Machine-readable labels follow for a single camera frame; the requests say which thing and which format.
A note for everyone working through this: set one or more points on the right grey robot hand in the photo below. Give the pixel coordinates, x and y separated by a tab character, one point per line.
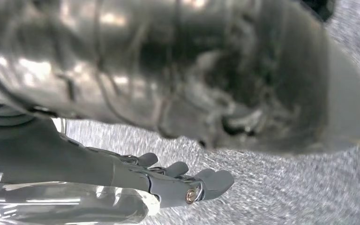
167	62

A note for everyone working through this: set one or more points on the clear plastic wrap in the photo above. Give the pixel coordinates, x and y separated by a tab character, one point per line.
59	205

